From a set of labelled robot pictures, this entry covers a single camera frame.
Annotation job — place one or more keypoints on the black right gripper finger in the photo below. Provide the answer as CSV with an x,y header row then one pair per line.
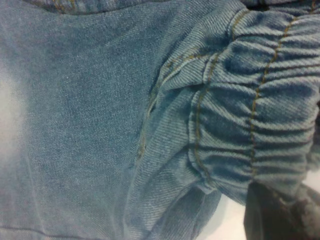
x,y
275,220

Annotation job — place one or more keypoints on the blue denim pants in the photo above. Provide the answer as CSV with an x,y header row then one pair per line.
x,y
100,125

